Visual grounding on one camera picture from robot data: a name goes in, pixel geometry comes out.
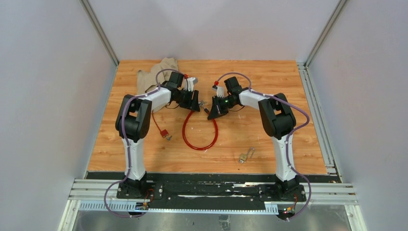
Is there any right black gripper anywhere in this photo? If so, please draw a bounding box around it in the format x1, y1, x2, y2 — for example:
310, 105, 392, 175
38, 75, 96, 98
208, 96, 236, 121

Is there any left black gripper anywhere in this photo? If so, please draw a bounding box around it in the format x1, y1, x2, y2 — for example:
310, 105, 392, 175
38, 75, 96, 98
177, 89, 201, 113

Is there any silver key with ring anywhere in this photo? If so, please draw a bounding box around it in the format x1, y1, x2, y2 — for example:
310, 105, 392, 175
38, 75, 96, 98
199, 101, 206, 108

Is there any red cable lock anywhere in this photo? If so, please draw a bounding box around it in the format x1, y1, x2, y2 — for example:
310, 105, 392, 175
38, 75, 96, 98
181, 111, 219, 151

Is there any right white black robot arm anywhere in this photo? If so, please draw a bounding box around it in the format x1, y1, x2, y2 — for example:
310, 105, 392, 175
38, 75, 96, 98
208, 77, 306, 201

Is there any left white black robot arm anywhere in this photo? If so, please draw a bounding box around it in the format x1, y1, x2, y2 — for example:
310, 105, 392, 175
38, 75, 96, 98
115, 69, 200, 199

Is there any beige cloth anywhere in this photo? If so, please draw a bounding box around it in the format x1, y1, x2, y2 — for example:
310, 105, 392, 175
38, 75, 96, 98
136, 58, 179, 95

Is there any brass padlock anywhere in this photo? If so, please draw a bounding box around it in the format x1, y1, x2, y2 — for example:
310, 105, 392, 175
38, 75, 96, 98
238, 147, 255, 164

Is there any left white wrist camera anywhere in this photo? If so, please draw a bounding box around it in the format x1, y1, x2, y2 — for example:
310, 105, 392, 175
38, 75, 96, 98
183, 74, 198, 92

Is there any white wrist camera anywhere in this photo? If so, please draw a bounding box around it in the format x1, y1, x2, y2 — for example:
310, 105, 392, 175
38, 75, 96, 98
183, 74, 198, 92
212, 81, 224, 98

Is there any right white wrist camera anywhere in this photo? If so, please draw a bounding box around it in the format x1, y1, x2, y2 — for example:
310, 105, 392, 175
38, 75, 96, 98
212, 81, 224, 98

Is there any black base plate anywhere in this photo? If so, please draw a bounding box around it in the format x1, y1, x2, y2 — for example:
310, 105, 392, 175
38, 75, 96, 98
85, 171, 343, 212

